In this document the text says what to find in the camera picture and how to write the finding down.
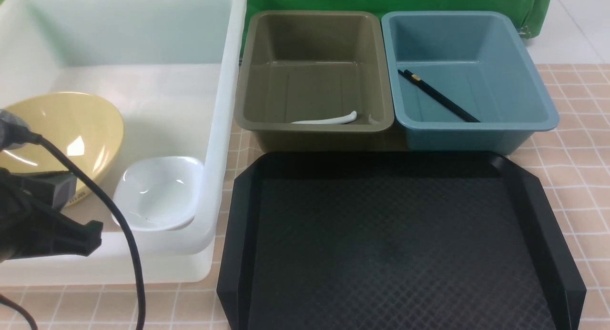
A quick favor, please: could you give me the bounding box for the small white square dish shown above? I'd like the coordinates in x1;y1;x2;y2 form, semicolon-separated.
112;156;204;232

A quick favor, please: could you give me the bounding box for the white ceramic soup spoon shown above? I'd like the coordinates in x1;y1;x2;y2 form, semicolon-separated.
292;111;357;125

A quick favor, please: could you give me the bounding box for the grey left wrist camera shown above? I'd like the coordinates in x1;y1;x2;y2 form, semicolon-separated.
17;171;78;210

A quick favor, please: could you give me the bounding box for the black plastic serving tray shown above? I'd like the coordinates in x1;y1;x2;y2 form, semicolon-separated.
216;152;587;330

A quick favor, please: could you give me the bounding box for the yellow noodle bowl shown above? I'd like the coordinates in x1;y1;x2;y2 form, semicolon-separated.
0;92;124;185

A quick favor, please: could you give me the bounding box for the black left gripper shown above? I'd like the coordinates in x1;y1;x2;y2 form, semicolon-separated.
1;169;104;262

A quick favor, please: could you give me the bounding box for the teal plastic bin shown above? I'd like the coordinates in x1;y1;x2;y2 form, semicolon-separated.
381;11;559;154

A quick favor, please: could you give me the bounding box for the beige grid tablecloth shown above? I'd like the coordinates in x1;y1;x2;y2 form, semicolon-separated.
1;64;610;330

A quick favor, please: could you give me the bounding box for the green backdrop cloth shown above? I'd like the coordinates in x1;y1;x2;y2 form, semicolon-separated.
244;0;550;39

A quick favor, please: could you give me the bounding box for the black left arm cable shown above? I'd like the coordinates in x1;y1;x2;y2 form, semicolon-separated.
0;109;146;330

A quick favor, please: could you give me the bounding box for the large white plastic tub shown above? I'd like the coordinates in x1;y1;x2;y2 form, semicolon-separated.
1;0;247;284

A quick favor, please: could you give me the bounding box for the olive brown plastic bin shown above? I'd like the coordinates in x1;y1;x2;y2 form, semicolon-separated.
234;10;395;152

